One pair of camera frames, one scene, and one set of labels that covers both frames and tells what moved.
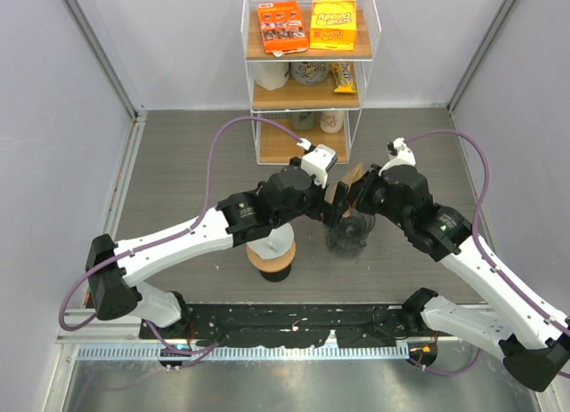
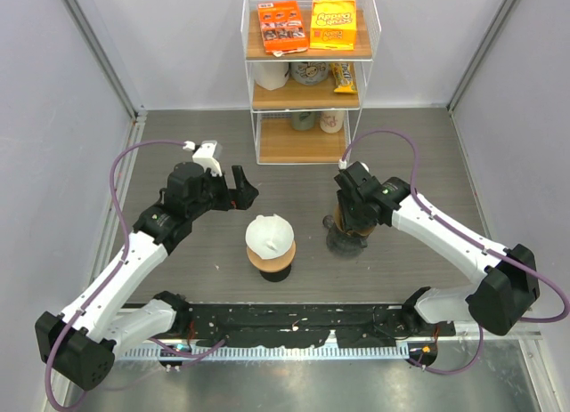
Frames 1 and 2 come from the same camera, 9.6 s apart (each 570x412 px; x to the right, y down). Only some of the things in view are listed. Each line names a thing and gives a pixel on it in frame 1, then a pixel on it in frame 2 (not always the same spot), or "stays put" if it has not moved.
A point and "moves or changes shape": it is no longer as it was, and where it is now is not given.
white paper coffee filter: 279,243 stays put
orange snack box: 282,27 stays put
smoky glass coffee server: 346,241 stays put
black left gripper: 330,213 → 245,191
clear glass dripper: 359,224 moves or changes shape
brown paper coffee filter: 348,178 moves or changes shape
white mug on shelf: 271,75 stays put
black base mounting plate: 295,326 stays put
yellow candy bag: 345,77 stays put
